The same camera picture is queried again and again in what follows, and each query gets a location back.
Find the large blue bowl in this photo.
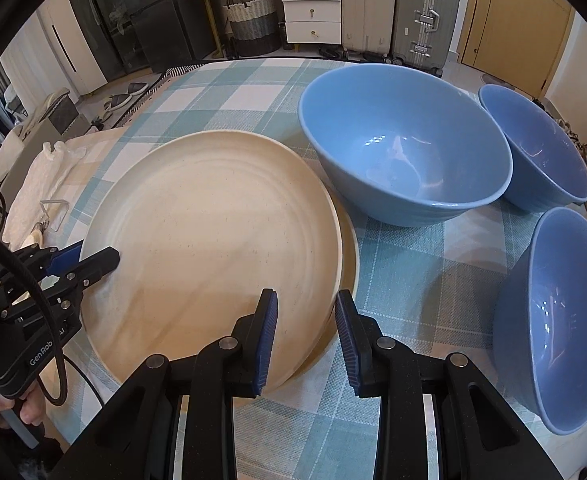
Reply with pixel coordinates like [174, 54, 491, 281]
[298, 64, 514, 228]

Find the white plastic bag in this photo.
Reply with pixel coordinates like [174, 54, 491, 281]
[2, 141, 87, 252]

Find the white suitcase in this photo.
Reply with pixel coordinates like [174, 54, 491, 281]
[341, 0, 395, 56]

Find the left hand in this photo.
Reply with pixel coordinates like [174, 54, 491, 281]
[0, 382, 46, 429]

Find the silver suitcase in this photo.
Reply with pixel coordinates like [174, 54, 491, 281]
[391, 0, 461, 77]

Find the woven laundry basket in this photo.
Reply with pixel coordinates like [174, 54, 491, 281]
[225, 0, 281, 58]

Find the black refrigerator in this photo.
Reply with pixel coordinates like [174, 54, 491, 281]
[123, 0, 216, 73]

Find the wooden door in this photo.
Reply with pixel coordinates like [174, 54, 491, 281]
[457, 0, 574, 99]

